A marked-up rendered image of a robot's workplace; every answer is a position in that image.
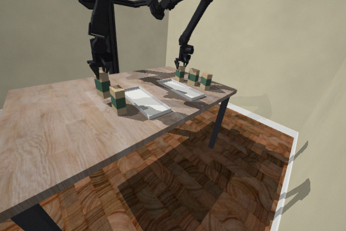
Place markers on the white shallow tray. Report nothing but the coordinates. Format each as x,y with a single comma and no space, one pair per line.
147,104
182,89

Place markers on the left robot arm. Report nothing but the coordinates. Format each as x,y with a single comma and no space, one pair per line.
159,9

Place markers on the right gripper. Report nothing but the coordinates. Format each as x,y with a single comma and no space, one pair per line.
96,66

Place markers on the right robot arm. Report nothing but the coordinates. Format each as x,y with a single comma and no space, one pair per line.
98,26

